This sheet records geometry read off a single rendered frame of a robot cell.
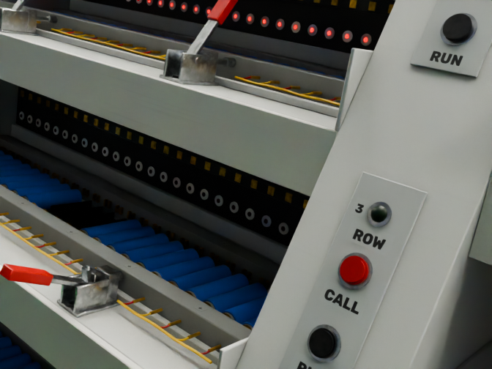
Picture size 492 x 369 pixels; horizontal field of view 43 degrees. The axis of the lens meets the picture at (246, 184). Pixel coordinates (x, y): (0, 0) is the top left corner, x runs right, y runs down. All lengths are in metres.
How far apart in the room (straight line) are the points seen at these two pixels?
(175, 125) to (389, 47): 0.17
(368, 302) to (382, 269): 0.02
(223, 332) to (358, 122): 0.17
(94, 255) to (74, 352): 0.09
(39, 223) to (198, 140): 0.21
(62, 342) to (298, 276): 0.20
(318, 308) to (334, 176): 0.08
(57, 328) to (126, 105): 0.18
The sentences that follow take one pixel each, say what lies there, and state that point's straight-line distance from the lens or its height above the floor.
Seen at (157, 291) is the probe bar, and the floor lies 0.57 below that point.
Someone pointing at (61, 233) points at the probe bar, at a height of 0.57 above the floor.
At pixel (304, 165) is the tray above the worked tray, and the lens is 0.40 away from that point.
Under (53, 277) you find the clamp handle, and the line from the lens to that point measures 0.47.
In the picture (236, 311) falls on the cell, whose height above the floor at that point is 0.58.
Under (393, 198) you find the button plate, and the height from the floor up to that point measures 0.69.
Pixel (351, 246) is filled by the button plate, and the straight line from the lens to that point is 0.35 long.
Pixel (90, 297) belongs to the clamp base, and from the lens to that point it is 0.49.
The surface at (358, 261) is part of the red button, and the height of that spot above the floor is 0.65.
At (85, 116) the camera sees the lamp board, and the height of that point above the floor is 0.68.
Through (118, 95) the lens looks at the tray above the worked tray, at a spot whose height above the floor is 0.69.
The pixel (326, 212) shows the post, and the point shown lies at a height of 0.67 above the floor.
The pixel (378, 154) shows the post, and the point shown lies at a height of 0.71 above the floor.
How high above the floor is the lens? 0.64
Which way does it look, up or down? 3 degrees up
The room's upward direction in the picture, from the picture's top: 24 degrees clockwise
